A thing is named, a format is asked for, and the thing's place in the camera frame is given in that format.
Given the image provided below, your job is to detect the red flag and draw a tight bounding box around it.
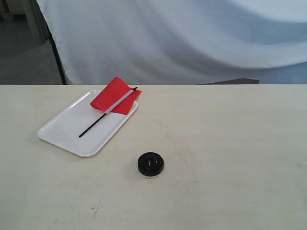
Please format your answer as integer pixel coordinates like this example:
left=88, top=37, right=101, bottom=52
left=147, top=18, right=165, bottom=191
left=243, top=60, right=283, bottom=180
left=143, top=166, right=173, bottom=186
left=79, top=77, right=141, bottom=138

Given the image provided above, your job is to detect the black round flag base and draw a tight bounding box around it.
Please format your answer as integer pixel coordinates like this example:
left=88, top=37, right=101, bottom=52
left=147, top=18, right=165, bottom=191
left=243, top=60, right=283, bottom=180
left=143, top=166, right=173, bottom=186
left=137, top=152, right=164, bottom=177

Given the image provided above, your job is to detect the white backdrop cloth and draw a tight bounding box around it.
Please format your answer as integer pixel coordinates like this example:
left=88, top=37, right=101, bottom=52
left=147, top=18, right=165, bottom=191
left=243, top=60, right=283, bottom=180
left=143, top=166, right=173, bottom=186
left=38, top=0, right=307, bottom=85

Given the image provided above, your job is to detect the white rectangular plastic tray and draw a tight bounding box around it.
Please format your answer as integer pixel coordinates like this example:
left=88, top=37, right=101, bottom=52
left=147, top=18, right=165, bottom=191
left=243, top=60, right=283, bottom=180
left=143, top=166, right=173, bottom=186
left=37, top=90, right=138, bottom=157

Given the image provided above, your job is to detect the black backdrop stand pole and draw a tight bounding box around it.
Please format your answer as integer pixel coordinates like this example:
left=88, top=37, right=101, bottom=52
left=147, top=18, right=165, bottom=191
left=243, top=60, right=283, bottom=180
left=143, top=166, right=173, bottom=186
left=43, top=14, right=67, bottom=85

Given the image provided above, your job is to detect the beige wooden furniture background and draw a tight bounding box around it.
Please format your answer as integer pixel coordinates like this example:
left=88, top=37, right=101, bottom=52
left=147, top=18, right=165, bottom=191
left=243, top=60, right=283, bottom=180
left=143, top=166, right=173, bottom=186
left=0, top=0, right=49, bottom=45

